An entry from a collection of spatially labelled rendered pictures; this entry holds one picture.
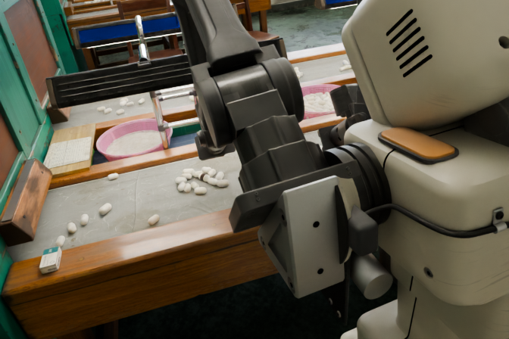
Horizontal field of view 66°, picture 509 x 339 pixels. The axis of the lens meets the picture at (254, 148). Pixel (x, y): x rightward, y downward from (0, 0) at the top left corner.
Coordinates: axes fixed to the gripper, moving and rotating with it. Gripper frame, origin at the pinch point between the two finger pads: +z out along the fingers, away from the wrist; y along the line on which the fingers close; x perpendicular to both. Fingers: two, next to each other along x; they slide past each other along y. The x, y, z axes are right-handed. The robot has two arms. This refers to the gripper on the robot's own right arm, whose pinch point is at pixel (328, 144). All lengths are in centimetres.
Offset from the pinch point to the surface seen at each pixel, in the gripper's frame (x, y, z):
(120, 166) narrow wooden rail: -12, 58, 28
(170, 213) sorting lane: 6.9, 45.3, 9.3
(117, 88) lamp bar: -26, 51, -2
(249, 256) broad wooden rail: 23.0, 28.4, 1.3
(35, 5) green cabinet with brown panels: -96, 84, 64
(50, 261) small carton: 11, 73, -3
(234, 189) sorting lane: 4.8, 26.6, 11.9
